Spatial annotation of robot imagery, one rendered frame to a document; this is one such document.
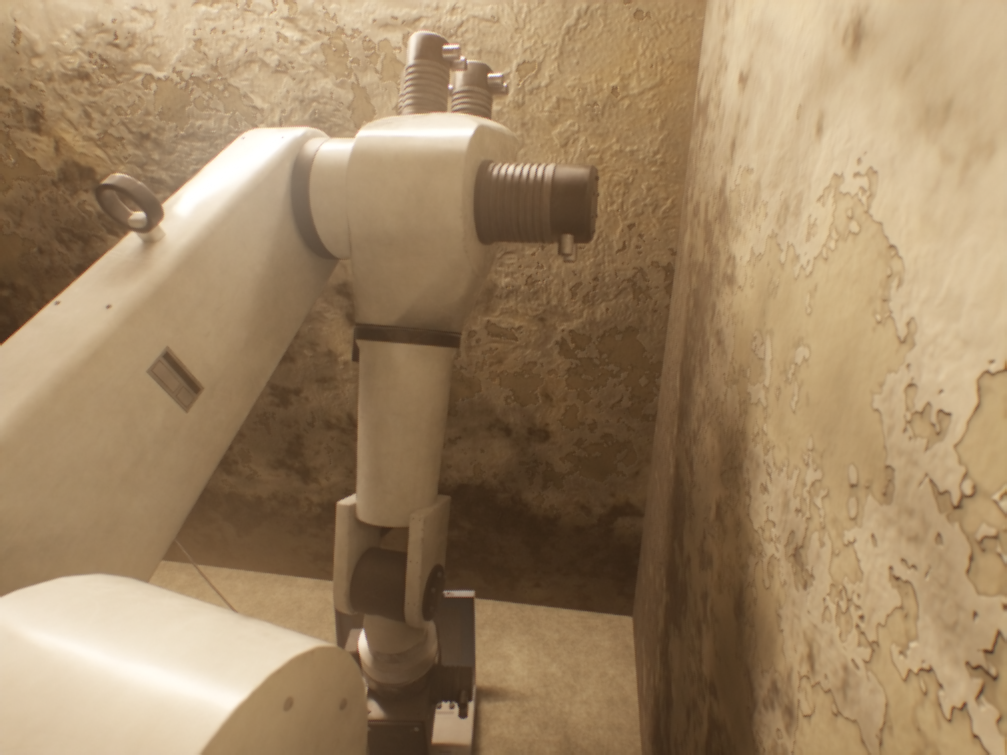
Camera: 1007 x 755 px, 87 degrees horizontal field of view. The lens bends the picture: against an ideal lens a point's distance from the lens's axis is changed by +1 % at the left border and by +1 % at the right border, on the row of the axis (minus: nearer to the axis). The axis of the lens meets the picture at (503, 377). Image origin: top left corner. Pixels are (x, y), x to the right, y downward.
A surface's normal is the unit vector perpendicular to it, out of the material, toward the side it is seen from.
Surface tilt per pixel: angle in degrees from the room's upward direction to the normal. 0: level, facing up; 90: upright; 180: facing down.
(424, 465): 80
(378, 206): 84
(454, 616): 75
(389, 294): 116
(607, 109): 90
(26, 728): 7
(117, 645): 17
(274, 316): 90
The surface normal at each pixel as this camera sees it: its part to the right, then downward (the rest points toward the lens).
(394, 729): -0.02, 0.42
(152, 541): 0.97, 0.09
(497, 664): -0.01, -0.91
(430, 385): 0.67, 0.14
